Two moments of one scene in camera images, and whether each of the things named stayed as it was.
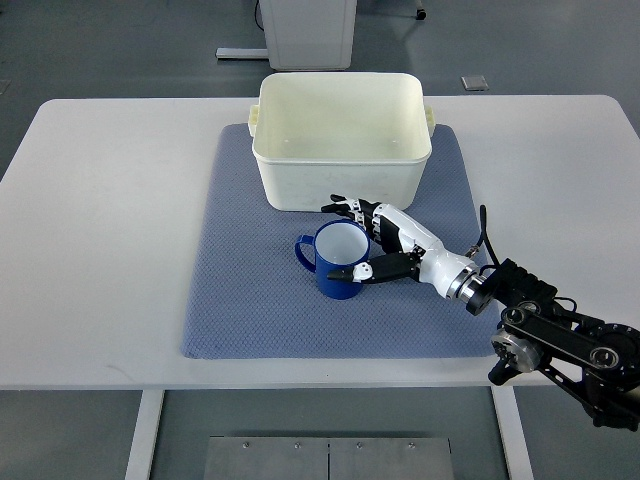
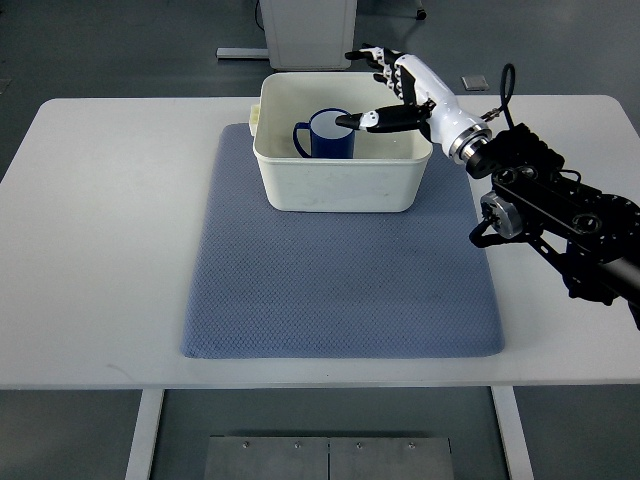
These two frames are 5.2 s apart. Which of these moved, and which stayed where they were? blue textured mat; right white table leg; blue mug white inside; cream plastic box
Moved: blue mug white inside
Stayed: right white table leg; cream plastic box; blue textured mat
